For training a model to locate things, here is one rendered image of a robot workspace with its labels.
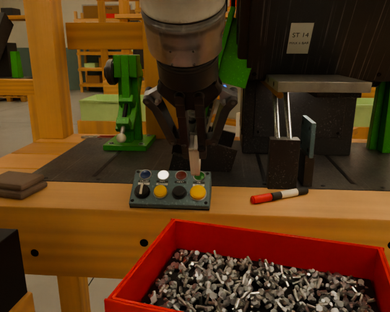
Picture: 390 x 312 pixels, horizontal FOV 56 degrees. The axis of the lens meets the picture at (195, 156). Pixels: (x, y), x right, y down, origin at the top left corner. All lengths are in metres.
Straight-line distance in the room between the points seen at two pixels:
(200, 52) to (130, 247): 0.44
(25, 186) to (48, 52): 0.64
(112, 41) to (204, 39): 0.98
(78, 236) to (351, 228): 0.50
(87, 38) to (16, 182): 0.71
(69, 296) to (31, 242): 0.89
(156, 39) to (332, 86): 0.38
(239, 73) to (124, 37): 0.60
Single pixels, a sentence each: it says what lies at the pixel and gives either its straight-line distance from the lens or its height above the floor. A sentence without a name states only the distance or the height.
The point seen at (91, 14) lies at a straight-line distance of 11.71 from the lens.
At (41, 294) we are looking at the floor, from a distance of 2.10.
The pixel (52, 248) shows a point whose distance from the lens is 0.78.
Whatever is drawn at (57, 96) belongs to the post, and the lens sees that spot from 1.34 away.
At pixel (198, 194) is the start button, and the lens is 0.66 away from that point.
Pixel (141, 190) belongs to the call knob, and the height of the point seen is 0.93.
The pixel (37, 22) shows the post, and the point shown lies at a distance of 1.36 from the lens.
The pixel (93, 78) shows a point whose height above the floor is 0.38.
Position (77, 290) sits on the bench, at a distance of 1.62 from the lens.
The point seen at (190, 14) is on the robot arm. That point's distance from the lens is 0.37.
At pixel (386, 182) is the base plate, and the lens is 0.92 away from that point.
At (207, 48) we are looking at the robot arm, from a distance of 0.40.
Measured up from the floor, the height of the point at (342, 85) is 1.12.
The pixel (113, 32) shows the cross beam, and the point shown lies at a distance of 1.35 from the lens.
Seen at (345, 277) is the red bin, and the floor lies 0.88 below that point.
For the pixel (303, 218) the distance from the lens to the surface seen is 0.68.
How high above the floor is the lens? 1.18
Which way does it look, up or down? 16 degrees down
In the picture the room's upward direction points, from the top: straight up
